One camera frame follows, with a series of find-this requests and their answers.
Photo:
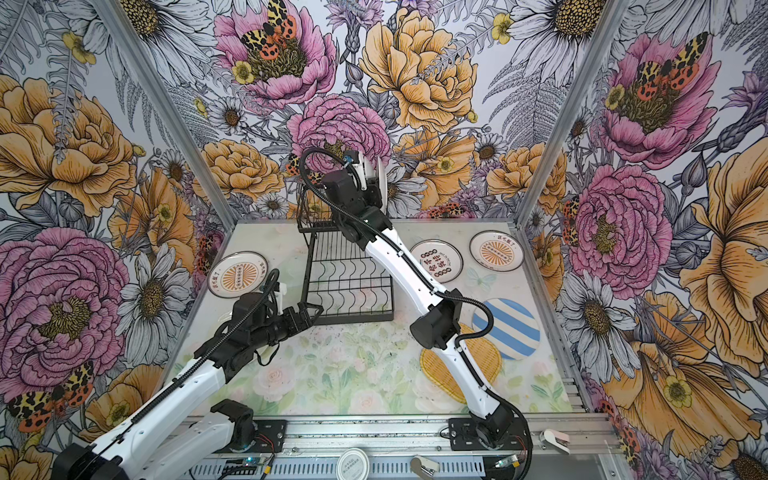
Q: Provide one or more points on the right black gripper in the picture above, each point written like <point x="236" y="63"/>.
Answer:
<point x="374" y="188"/>

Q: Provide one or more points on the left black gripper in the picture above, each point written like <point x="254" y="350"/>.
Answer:
<point x="294" y="321"/>

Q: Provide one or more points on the white plate with chinese characters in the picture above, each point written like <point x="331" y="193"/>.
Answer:
<point x="382" y="185"/>

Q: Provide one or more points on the yellow woven square plate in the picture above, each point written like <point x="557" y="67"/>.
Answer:
<point x="484" y="352"/>

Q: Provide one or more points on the white plate green red rim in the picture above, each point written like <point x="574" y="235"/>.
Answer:
<point x="365" y="170"/>

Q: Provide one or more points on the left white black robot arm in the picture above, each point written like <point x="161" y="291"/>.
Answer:
<point x="144" y="445"/>

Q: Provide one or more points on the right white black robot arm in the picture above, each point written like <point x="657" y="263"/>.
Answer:
<point x="445" y="320"/>

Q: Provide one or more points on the orange sunburst plate left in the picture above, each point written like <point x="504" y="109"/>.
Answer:
<point x="237" y="274"/>

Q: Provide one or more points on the orange sunburst plate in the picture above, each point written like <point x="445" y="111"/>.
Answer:
<point x="237" y="274"/>
<point x="496" y="251"/>

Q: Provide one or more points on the orange sunburst plate right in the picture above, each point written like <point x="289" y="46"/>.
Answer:
<point x="496" y="251"/>

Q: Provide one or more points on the round white lid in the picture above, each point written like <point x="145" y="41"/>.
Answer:
<point x="353" y="464"/>

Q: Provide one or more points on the grey clip tool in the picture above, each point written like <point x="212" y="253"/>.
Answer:
<point x="424" y="468"/>

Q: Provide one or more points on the blue white striped plate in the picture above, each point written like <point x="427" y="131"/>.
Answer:
<point x="516" y="332"/>

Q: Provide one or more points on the black wire dish rack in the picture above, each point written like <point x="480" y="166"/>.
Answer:
<point x="349" y="286"/>

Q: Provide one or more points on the white plate red ring pattern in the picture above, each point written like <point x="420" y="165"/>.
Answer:
<point x="440" y="259"/>

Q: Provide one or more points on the aluminium front rail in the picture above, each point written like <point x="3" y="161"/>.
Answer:
<point x="389" y="435"/>

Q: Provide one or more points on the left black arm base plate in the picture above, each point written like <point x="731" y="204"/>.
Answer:
<point x="266" y="436"/>

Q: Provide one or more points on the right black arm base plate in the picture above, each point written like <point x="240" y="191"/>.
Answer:
<point x="471" y="434"/>

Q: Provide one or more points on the white clip on rail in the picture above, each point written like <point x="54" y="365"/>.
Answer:
<point x="557" y="440"/>

